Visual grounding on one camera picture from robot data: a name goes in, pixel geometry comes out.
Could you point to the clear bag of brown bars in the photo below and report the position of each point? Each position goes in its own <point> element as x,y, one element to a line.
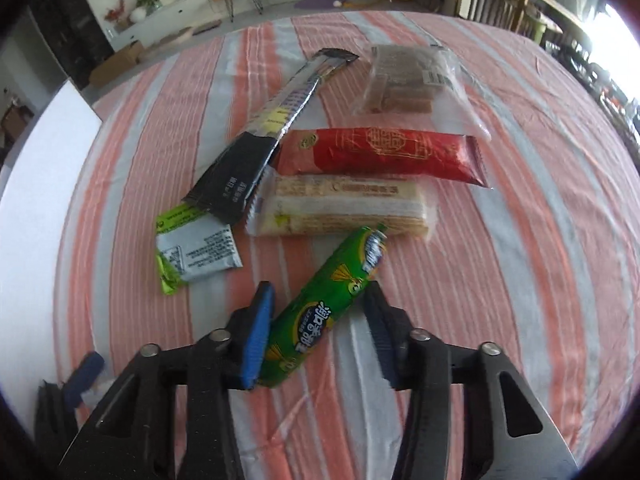
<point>400,80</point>

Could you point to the green plant in white pot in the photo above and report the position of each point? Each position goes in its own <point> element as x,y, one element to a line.
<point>147,2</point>

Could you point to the wooden dining table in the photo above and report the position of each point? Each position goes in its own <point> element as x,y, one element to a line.
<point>555,10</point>

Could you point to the striped tablecloth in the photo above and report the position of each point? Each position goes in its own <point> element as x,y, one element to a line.
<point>500,260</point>

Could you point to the red flower plant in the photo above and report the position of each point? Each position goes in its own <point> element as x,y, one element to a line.
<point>117,12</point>

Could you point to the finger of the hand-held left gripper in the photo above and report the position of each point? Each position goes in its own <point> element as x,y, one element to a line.
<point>85,372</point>

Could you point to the purple round mat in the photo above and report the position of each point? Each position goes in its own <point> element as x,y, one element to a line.
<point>315,2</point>

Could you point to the green sausage packet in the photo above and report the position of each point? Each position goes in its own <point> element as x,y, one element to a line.
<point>320,300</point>

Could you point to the dark tall cabinet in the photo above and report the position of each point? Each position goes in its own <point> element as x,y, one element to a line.
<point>70,15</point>

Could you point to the clear beige wafer packet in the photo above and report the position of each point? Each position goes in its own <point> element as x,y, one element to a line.
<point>340,205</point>

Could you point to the cardboard box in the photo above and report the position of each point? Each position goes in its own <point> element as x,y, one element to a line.
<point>117,62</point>

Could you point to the long black snack packet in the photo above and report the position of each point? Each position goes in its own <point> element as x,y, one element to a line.
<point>235,175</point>

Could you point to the green and silver sachet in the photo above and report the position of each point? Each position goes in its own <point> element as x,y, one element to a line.
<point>200,250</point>

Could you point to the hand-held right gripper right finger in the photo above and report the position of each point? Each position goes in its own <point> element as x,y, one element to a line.
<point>380,340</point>

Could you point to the white board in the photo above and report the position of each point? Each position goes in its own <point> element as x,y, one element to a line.
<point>30,235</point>

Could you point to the red snack packet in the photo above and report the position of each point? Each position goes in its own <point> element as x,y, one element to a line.
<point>380,155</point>

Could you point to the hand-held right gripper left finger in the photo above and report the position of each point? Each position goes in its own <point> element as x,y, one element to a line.
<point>257,340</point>

